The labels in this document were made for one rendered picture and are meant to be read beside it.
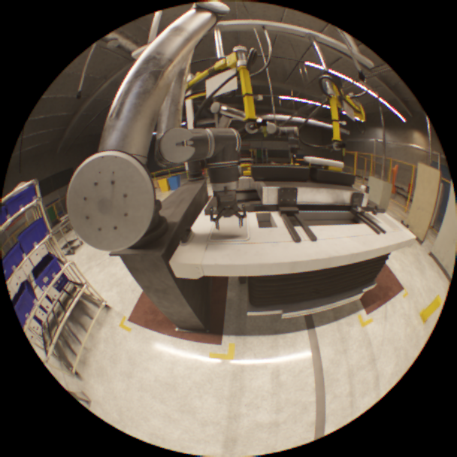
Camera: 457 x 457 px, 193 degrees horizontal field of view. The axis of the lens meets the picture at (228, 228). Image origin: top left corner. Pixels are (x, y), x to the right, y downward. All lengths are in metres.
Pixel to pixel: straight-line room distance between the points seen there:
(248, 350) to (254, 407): 0.50
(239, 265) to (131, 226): 0.36
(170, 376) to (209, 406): 0.37
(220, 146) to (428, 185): 4.84
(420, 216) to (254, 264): 4.77
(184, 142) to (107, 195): 0.24
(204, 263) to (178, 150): 0.37
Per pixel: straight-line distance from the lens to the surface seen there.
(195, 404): 1.26
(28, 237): 1.82
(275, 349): 1.20
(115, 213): 0.27
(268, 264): 0.48
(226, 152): 0.45
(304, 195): 0.88
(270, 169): 0.96
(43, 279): 1.71
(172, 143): 0.39
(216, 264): 0.48
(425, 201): 4.86
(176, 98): 0.63
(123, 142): 0.32
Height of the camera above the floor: 1.17
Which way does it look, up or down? 30 degrees down
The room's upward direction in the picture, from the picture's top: 6 degrees counter-clockwise
